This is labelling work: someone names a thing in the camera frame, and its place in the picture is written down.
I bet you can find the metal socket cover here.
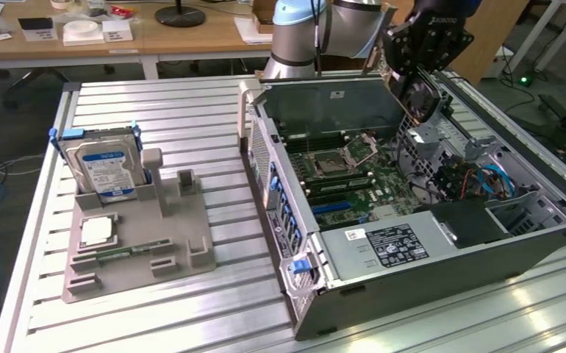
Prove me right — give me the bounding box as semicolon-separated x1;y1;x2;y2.
341;132;379;160

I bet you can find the grey power supply unit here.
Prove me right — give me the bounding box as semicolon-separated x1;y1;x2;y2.
320;211;460;281

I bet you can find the white tape roll box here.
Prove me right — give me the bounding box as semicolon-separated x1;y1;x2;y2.
61;20;108;47

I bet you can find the graphics card with fan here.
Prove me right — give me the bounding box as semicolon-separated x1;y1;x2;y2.
361;2;449;124

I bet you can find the black round lamp base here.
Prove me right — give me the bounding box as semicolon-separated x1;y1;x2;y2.
153;0;208;28

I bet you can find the silver CPU chip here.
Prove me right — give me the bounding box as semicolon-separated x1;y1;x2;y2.
80;218;117;248

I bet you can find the grey plastic parts rack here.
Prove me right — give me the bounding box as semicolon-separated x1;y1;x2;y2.
61;146;217;304

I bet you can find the blue disk wire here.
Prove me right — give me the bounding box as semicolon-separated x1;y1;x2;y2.
476;164;517;202

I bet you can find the wooden cabinet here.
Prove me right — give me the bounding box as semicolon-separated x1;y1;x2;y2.
437;0;532;85

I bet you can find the white table frame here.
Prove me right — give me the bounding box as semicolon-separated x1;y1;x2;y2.
505;0;566;101

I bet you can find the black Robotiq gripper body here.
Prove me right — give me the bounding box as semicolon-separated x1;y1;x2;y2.
403;0;471;71

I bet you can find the green RAM stick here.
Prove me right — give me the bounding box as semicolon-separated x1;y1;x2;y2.
94;242;173;261

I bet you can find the open grey PC case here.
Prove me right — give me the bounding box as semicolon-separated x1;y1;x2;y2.
236;65;566;341

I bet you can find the CPU socket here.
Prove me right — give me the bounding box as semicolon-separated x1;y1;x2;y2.
309;149;357;178

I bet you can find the green motherboard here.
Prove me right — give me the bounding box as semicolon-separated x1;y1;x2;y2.
281;128;441;228

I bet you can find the small white box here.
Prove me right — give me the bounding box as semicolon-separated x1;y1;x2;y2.
101;19;134;43

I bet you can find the black and white box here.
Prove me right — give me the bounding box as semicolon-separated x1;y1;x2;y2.
17;17;61;43

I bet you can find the brown cardboard box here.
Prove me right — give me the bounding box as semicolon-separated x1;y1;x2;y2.
250;0;278;25

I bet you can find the hard disk in blue carrier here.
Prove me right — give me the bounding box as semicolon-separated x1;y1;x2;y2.
48;121;152;204

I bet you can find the white paper stack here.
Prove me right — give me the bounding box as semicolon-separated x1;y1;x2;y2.
234;16;276;46

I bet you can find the black chair base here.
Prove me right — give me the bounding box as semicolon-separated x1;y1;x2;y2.
0;68;68;108

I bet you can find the wooden desk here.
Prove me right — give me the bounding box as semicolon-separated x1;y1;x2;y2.
0;0;411;71

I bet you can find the metal disk bay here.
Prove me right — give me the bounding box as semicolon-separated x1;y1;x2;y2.
397;110;461;174

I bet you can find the installed RAM stick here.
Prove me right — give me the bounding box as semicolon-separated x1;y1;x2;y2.
303;176;371;195

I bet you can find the blue expansion slot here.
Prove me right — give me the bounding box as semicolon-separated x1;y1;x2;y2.
311;201;353;217

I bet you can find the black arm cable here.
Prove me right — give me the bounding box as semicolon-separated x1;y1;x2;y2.
309;0;335;75

